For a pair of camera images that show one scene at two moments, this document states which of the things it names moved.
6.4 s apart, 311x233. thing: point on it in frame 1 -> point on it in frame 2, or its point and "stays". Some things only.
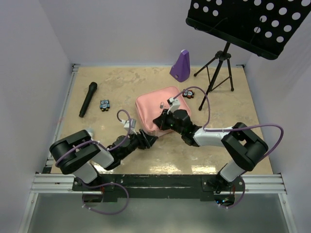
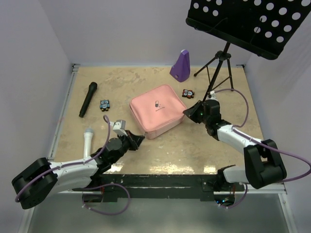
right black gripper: (161, 122) -> (192, 112)
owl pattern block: (188, 93) stays
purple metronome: (180, 70) stays
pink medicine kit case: (150, 104) stays
